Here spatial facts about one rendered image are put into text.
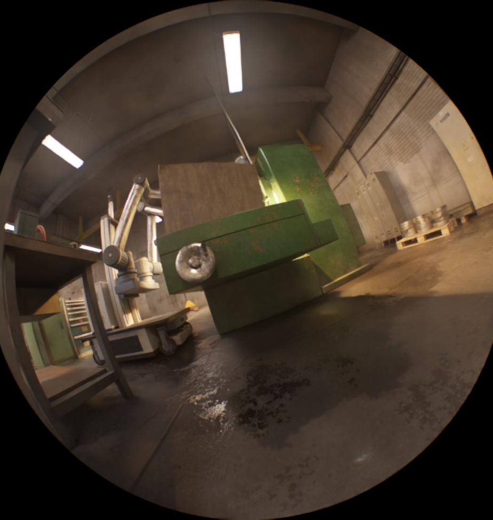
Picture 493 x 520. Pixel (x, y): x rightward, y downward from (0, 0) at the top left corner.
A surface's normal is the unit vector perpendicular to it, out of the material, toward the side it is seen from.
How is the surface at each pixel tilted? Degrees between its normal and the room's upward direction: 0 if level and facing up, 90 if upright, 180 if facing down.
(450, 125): 90
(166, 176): 104
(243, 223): 90
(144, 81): 180
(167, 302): 90
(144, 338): 90
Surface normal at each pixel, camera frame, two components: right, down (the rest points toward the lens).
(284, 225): 0.12, -0.16
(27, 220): 0.94, -0.32
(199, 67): 0.32, 0.94
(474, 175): -0.95, 0.32
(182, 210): 0.50, -0.02
